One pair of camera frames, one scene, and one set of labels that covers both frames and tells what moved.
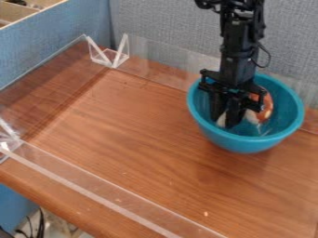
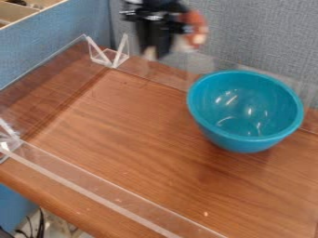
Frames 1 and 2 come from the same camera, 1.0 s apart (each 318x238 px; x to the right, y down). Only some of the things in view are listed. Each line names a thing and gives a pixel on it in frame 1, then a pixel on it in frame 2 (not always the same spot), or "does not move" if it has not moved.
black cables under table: [40, 235] does not move
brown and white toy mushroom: [252, 115] → [188, 40]
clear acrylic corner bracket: [108, 57] does not move
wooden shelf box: [14, 10] does not move
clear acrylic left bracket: [8, 140] does not move
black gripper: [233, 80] → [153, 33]
